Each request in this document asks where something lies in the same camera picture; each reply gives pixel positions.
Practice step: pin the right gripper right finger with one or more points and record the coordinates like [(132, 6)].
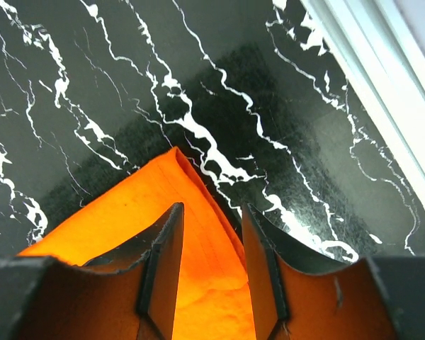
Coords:
[(299, 293)]

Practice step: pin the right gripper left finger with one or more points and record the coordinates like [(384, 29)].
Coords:
[(128, 292)]

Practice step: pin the orange t shirt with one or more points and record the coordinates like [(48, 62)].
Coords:
[(213, 299)]

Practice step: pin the black marbled table mat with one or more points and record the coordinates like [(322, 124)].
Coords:
[(90, 91)]

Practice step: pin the right aluminium frame post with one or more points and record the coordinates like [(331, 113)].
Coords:
[(376, 48)]

